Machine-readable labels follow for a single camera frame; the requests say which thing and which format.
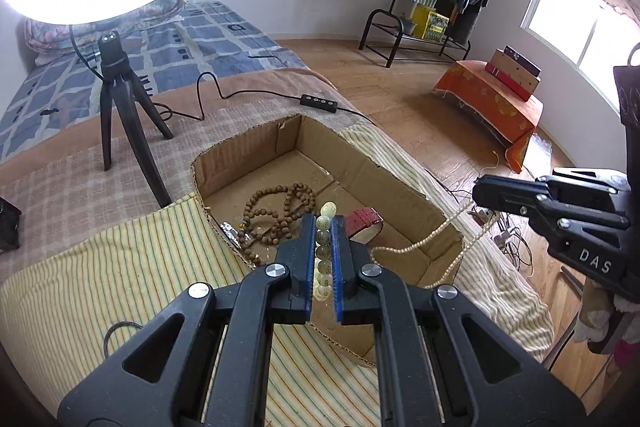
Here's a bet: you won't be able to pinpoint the yellow box on rack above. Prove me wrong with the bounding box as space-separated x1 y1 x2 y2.
411 4 449 42

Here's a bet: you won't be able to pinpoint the plaid brown blanket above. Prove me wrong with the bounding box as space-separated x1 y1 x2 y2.
1 68 364 279

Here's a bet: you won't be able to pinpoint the cream bead bracelet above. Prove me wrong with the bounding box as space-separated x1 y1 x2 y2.
312 200 340 301

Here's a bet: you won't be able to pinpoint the small green pot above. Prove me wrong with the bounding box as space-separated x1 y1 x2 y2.
400 15 416 35

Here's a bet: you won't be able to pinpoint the blue patterned bedsheet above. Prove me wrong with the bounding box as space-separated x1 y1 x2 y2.
1 1 306 160

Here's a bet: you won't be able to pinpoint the black power cable with remote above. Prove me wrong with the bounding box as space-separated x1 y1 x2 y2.
69 24 377 128

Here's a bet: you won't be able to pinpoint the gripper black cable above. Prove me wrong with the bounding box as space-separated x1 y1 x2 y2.
102 319 147 358

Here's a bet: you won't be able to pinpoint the orange covered low table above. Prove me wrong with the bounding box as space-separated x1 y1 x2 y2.
434 60 544 173

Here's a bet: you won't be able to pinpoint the cardboard and red boxes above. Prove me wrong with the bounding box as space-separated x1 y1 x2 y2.
485 46 540 101

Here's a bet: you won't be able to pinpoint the brown wooden bead necklace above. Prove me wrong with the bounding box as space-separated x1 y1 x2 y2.
236 183 318 266

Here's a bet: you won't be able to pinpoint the white pearl necklace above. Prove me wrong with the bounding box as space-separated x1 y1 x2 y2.
370 200 490 287

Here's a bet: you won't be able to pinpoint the red strap wristwatch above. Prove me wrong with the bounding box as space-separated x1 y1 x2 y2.
345 207 384 244

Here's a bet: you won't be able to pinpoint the tangled floor cables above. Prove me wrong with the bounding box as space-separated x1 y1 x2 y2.
439 185 551 278

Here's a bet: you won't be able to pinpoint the silver metal watch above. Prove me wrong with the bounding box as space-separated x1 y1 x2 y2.
219 221 241 251

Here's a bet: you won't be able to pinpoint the black printed bag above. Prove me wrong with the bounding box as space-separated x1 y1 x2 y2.
0 198 22 253

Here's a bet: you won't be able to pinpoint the black tripod stand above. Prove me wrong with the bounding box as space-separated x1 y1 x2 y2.
98 31 174 208

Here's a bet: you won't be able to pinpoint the window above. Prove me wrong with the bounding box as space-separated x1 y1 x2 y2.
521 0 639 110

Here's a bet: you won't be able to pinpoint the yellow striped cloth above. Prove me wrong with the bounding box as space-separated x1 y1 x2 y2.
1 124 553 411

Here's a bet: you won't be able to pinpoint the floral folded quilt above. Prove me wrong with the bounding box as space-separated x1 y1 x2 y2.
23 0 186 64

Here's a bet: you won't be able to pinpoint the cardboard tray box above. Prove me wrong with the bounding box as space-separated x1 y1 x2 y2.
190 114 466 368

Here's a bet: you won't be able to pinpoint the right hand white glove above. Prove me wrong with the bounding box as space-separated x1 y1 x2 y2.
574 279 639 371

